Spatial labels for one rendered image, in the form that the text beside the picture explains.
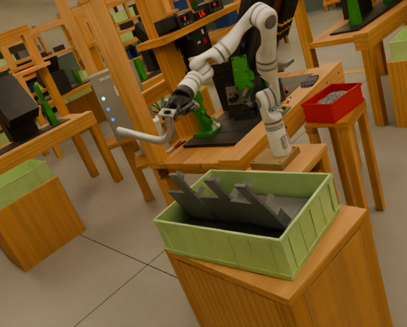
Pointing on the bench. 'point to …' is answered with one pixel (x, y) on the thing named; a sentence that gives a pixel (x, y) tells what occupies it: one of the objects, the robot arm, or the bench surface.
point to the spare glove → (309, 81)
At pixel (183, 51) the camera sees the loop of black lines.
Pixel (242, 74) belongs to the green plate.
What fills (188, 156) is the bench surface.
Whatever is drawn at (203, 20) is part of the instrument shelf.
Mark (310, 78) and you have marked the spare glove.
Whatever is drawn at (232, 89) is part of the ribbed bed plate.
